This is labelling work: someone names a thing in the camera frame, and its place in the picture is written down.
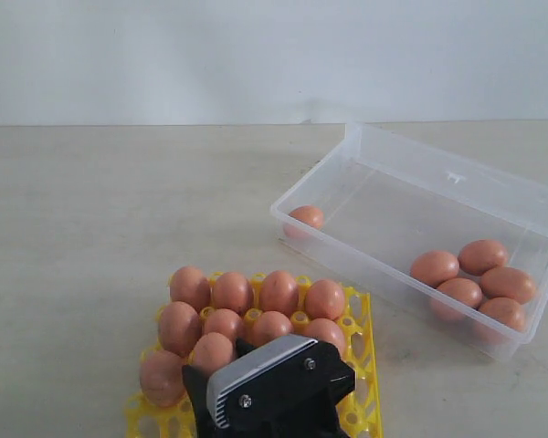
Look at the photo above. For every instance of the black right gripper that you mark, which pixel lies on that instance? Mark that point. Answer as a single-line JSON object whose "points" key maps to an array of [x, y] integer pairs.
{"points": [[296, 398]]}

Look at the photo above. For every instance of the brown egg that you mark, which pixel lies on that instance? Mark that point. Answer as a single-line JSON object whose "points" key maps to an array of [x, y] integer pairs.
{"points": [[279, 292], [464, 290], [324, 299], [226, 322], [161, 380], [179, 328], [190, 285], [270, 325], [326, 330], [212, 352], [507, 311], [478, 257], [233, 291], [310, 215], [434, 267], [510, 282]]}

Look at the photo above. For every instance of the yellow plastic egg tray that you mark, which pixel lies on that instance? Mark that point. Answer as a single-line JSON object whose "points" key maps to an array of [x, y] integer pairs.
{"points": [[358, 412]]}

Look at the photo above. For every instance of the clear plastic container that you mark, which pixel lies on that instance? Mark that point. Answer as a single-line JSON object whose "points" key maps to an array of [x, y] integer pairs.
{"points": [[388, 199]]}

